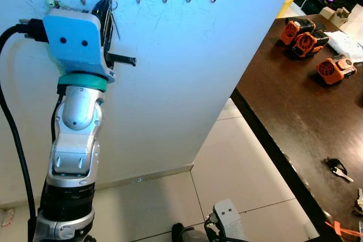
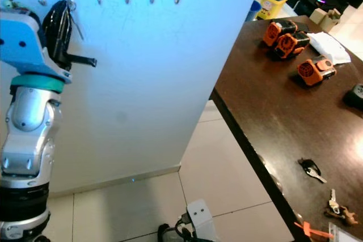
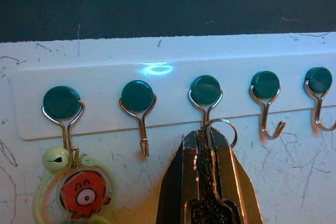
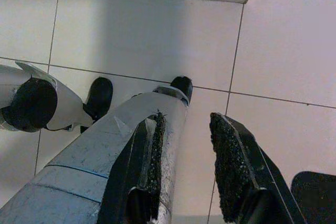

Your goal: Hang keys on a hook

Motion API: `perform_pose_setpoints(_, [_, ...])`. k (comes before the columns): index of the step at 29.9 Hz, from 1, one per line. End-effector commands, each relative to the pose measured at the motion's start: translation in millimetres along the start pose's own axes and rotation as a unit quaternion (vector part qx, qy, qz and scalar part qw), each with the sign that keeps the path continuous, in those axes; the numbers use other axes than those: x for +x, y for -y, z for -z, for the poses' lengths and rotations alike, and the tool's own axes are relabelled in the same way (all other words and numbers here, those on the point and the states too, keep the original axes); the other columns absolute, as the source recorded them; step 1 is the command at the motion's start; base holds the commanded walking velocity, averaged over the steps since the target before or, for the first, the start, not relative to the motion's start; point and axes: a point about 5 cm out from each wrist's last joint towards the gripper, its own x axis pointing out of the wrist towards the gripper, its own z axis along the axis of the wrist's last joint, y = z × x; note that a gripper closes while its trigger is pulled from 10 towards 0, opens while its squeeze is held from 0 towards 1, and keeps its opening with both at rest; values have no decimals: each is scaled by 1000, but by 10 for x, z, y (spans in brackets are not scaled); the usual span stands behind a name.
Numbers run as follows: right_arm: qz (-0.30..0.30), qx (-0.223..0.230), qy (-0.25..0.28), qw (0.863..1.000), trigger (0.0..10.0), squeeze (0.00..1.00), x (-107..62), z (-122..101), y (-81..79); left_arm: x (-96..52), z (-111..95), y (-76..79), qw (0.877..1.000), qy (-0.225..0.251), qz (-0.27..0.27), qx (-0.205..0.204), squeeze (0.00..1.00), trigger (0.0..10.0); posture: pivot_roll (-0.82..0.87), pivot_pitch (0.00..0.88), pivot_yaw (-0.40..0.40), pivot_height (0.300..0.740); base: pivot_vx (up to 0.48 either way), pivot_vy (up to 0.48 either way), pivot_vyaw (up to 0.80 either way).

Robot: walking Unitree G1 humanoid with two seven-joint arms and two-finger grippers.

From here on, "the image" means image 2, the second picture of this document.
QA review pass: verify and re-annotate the orange black motor unit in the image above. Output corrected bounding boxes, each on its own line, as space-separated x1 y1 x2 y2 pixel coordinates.
262 19 298 48
273 31 311 60
296 56 338 87

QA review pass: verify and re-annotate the yellow bin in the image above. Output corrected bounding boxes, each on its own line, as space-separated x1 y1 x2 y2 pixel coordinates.
257 0 290 21

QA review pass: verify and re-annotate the black device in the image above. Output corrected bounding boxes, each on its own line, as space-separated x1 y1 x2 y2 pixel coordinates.
343 83 363 112

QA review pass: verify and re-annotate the orange cable tie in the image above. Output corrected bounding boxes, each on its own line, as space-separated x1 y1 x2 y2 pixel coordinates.
294 221 334 240

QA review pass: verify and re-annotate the black fob key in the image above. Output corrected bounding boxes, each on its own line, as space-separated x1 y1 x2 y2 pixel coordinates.
297 158 328 184

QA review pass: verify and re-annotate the blue bin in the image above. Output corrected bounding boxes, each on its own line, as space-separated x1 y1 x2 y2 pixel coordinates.
250 0 262 22

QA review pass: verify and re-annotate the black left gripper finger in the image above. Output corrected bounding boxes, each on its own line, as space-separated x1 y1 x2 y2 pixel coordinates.
42 1 62 33
60 0 75 32

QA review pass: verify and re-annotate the white paper bag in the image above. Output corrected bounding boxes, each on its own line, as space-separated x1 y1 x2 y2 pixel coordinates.
307 31 352 65

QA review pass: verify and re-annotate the green key fob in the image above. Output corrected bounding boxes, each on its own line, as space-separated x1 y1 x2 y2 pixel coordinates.
2 0 19 12

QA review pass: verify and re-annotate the pale blue left wrist camera mount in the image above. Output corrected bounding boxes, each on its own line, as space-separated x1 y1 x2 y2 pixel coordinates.
0 11 73 84

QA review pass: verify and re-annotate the white card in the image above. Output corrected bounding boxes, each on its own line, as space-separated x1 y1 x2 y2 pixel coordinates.
327 226 363 242

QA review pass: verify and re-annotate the small cardboard box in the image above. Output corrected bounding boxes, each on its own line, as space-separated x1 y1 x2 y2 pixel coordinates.
310 7 342 28

